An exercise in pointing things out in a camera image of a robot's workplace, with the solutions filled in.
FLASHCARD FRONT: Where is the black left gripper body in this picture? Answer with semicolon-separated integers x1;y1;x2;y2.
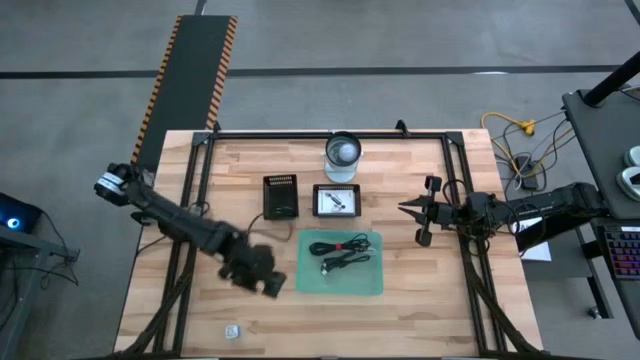
217;234;289;300

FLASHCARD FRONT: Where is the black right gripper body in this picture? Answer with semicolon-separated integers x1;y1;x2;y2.
414;174;469;247

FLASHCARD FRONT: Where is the black cable with red tie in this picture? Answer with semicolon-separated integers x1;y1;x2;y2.
308;233;372;257

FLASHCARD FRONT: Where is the black USB cable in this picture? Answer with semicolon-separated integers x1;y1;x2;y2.
319;252;372;276

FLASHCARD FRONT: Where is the black mesh bin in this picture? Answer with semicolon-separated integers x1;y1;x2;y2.
262;173;300;221

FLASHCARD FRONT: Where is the black square plastic bin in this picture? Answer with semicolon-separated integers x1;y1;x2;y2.
312;183;362;218

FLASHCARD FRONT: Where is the green translucent tray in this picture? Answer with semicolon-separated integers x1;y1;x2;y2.
294;229;385;296

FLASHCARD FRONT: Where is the black power adapter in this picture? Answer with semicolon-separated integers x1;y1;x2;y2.
517;154;540;191

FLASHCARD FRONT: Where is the dark grey desk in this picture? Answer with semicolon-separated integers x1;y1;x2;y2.
514;49;640;251

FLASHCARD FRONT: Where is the keyboard with red backlight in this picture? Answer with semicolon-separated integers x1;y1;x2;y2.
602;225;640;281

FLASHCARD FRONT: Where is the grey metal stand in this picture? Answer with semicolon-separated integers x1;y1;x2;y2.
0;224;81;359

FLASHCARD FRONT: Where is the black yellow-striped floor mat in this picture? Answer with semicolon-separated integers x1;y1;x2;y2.
128;14;239;174

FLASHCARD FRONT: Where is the black desk with keyboard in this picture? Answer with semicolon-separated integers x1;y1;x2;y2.
589;217;640;341

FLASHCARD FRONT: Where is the blue-lit black device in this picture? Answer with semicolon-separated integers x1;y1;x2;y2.
0;192;44;234

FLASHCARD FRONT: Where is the yellow floor cable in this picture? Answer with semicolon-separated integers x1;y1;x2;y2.
480;111;576;177

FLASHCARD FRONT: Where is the black aluminium table frame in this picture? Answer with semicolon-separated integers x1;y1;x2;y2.
117;119;546;359

